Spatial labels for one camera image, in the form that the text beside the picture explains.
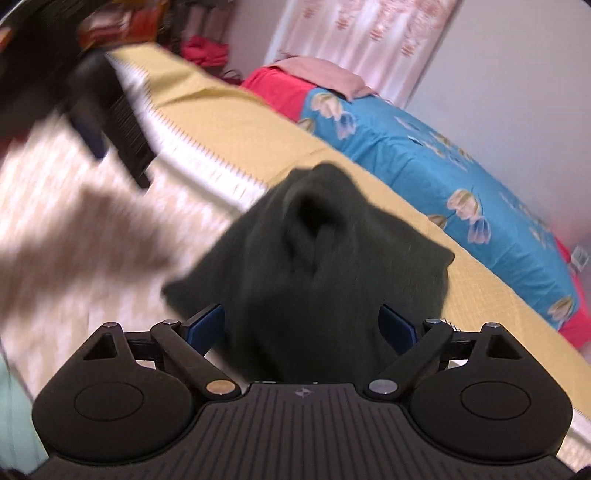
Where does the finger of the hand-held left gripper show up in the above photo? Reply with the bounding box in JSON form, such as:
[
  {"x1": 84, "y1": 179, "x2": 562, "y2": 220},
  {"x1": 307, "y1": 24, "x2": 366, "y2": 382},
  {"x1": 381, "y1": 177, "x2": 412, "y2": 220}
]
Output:
[{"x1": 69, "y1": 99, "x2": 110, "y2": 161}]

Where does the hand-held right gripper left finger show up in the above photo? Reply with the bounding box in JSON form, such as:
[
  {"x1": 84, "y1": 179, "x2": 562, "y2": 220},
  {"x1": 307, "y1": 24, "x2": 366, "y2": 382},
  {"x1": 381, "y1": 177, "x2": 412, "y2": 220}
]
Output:
[{"x1": 81, "y1": 304, "x2": 243, "y2": 400}]

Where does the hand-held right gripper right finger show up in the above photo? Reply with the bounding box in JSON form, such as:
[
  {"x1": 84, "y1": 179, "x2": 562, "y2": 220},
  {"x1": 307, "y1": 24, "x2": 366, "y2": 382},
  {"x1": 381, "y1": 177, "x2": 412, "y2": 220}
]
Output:
[{"x1": 365, "y1": 304, "x2": 523, "y2": 400}]

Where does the dark green sweater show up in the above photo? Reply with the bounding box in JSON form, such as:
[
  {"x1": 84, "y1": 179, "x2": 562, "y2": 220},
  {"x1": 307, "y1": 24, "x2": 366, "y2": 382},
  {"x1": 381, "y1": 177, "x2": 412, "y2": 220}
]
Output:
[{"x1": 161, "y1": 161, "x2": 456, "y2": 385}]

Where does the cluttered wooden shelf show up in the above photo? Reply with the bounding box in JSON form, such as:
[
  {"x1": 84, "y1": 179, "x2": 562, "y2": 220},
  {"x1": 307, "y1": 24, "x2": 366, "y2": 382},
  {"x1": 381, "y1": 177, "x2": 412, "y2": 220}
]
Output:
[{"x1": 76, "y1": 0, "x2": 174, "y2": 49}]

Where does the yellow and white patterned blanket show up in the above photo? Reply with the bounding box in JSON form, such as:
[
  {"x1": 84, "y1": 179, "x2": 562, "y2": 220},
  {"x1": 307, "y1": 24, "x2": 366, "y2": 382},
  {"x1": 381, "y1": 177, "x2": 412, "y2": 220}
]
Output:
[{"x1": 0, "y1": 44, "x2": 591, "y2": 462}]

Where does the red bag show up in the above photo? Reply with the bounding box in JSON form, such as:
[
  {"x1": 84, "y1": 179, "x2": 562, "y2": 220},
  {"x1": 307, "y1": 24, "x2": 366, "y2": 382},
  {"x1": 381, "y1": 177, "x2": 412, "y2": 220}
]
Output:
[{"x1": 180, "y1": 36, "x2": 230, "y2": 66}]

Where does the blue floral bedsheet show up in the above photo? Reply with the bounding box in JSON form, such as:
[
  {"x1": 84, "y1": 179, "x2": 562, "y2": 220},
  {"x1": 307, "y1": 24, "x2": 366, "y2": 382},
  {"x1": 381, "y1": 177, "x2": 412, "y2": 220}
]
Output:
[{"x1": 240, "y1": 67, "x2": 591, "y2": 356}]

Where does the pink pillow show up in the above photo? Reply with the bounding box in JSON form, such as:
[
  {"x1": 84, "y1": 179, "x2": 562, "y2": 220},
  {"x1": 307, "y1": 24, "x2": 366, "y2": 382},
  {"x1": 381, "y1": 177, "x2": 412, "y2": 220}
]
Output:
[{"x1": 276, "y1": 55, "x2": 380, "y2": 101}]

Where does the patterned white curtain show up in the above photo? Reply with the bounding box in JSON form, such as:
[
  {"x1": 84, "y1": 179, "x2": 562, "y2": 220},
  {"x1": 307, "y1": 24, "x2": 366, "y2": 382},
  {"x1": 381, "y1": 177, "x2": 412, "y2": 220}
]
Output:
[{"x1": 263, "y1": 0, "x2": 464, "y2": 108}]

